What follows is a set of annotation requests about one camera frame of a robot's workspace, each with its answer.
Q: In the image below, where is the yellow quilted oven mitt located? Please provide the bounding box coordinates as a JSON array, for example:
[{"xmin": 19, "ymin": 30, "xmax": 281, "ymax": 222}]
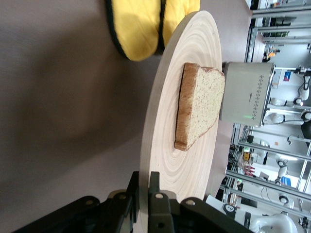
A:
[
  {"xmin": 104, "ymin": 0, "xmax": 162, "ymax": 62},
  {"xmin": 160, "ymin": 0, "xmax": 201, "ymax": 48}
]

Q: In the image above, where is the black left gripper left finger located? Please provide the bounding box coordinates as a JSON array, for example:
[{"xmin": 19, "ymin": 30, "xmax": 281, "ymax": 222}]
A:
[{"xmin": 14, "ymin": 171, "xmax": 140, "ymax": 233}]

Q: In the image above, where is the aluminium frame rack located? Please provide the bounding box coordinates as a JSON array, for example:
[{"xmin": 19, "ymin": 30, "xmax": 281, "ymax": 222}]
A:
[{"xmin": 245, "ymin": 0, "xmax": 311, "ymax": 64}]

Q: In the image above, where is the brown toast slice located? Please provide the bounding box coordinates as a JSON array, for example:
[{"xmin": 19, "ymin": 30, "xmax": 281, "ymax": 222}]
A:
[{"xmin": 173, "ymin": 62, "xmax": 226, "ymax": 152}]

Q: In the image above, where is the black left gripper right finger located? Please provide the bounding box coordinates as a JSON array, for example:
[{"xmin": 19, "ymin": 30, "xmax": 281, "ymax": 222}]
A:
[{"xmin": 148, "ymin": 171, "xmax": 253, "ymax": 233}]

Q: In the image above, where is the chrome two-slot toaster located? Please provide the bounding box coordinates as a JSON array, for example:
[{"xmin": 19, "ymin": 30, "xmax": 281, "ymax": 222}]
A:
[{"xmin": 219, "ymin": 61, "xmax": 277, "ymax": 128}]

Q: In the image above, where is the round light wooden plate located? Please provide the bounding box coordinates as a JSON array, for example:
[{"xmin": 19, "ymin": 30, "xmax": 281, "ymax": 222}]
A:
[{"xmin": 139, "ymin": 10, "xmax": 222, "ymax": 233}]

